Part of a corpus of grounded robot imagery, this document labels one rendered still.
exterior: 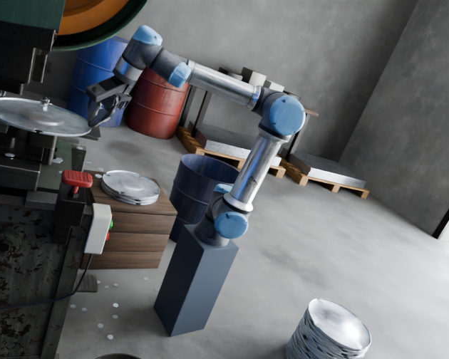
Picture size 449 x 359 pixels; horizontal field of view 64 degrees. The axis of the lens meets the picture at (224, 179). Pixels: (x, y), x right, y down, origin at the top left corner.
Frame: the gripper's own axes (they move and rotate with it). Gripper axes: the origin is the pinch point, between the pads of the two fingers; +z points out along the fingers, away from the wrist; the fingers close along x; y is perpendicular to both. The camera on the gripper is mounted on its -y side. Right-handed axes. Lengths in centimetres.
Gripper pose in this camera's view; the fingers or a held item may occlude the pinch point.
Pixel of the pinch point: (89, 123)
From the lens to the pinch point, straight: 124.4
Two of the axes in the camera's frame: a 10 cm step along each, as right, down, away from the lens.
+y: 3.3, -2.0, 9.2
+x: -7.2, -6.9, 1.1
